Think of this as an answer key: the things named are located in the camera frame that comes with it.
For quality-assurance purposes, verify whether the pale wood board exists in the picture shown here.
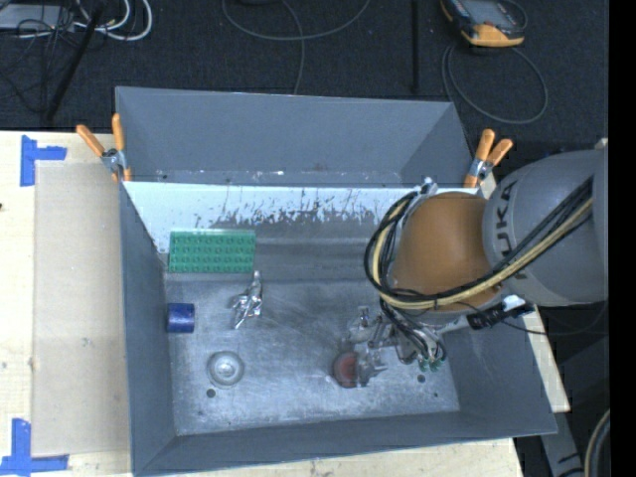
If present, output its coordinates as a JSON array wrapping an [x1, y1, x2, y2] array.
[[30, 160, 132, 459]]

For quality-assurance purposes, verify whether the black cylinder on white bracket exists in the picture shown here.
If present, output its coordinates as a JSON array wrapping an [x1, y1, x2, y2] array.
[[465, 294, 536, 332]]

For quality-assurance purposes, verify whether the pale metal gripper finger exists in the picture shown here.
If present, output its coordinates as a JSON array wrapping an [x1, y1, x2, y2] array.
[[346, 306, 386, 348], [357, 354, 391, 387]]

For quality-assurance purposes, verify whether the grey metal bin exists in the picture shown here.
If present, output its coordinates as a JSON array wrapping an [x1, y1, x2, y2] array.
[[114, 85, 559, 477]]

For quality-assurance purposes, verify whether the blue cylinder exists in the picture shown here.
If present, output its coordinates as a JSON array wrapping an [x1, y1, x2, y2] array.
[[166, 302, 197, 334]]

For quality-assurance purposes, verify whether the red round object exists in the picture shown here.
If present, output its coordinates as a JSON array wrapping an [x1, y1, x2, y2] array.
[[331, 351, 361, 389]]

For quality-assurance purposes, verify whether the green studded flat block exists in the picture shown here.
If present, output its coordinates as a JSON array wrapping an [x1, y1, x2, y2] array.
[[167, 230, 257, 274]]

